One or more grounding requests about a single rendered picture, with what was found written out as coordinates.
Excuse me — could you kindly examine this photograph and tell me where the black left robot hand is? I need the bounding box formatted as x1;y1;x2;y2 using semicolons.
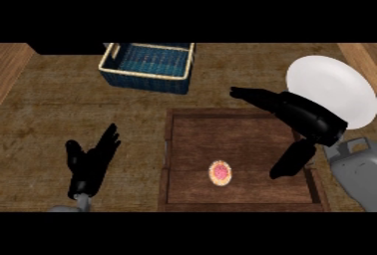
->
65;123;123;201

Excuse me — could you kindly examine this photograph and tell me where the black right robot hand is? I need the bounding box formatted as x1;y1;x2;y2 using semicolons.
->
227;86;349;180

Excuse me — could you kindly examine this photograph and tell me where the white round plate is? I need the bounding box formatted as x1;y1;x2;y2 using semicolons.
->
285;55;377;130

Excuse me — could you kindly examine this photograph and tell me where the brown wooden tray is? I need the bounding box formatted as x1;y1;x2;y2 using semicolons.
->
158;107;331;213

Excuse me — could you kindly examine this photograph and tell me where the pink frosted cupcake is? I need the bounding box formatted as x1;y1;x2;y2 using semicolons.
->
207;159;233;187

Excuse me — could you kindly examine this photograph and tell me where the blue wicker basket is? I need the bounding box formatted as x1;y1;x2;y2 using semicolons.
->
97;42;196;96

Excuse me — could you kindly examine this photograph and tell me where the black appliance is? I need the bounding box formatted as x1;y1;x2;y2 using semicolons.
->
26;42;108;56

